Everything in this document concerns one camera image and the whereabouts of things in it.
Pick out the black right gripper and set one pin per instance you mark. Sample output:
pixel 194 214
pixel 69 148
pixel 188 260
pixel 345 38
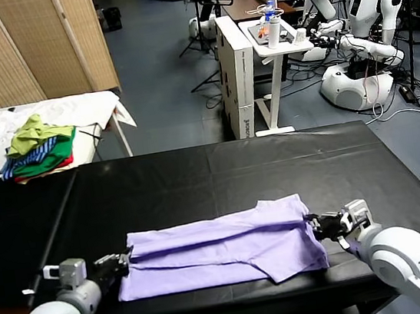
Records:
pixel 337 225

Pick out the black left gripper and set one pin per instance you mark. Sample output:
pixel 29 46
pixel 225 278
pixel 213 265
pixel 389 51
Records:
pixel 107 277

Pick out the lavender t-shirt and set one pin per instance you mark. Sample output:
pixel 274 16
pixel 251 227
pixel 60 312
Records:
pixel 208 258

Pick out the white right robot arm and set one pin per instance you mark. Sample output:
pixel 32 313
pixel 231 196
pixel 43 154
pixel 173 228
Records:
pixel 397 256

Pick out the small white robot base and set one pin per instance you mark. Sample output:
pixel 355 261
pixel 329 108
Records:
pixel 204 28

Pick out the large black table cover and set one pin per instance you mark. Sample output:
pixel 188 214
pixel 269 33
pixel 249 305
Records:
pixel 353 184

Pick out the small black table cover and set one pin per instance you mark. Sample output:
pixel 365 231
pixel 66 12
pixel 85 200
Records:
pixel 27 212

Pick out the red garment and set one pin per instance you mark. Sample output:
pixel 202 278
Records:
pixel 67 160

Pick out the beige garment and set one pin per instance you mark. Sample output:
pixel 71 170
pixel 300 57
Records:
pixel 42 176

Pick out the dark green garment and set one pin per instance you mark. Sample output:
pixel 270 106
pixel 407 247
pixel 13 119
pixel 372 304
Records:
pixel 58 151

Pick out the blue striped garment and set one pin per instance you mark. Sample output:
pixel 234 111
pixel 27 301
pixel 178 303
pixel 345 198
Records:
pixel 28 159

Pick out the white side table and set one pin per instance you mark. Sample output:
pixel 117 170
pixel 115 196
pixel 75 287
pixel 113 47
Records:
pixel 277 78

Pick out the lime green garment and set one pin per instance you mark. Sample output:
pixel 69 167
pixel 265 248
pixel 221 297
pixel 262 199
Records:
pixel 27 136

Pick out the black power adapter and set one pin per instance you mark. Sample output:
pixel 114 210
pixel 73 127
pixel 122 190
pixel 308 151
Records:
pixel 407 93

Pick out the white sheet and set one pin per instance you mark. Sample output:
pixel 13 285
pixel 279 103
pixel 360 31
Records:
pixel 79 108

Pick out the tall white cardboard box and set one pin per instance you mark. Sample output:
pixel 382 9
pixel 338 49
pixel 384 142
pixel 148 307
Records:
pixel 239 83

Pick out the white cup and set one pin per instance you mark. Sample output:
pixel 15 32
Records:
pixel 300 36

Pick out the white thermos bottle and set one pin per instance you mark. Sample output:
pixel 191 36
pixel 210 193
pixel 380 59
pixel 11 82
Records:
pixel 273 32

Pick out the small orange object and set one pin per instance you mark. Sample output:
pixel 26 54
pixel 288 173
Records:
pixel 263 32

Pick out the black pole stand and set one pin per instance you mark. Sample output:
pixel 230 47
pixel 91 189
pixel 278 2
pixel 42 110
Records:
pixel 410 41

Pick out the white wheeled humanoid robot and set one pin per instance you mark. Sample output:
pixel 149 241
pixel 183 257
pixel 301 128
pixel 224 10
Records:
pixel 363 9

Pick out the clear blue-capped water bottle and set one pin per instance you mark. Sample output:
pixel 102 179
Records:
pixel 270 9

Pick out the brown wooden desk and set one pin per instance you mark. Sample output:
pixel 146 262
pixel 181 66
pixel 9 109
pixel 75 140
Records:
pixel 242 5

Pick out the bamboo folding screen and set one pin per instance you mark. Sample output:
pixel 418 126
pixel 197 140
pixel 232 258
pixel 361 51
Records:
pixel 25 46

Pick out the black tripod stand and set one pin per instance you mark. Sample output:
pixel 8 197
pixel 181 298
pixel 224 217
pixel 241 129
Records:
pixel 198 19

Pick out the black bin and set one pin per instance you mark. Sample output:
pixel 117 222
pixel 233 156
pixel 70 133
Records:
pixel 113 18

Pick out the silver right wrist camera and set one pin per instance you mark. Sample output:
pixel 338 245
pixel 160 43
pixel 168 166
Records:
pixel 357 213

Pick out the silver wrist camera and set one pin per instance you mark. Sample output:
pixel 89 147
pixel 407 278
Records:
pixel 72 273
pixel 357 213

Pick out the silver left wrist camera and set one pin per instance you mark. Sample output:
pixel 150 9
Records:
pixel 72 273

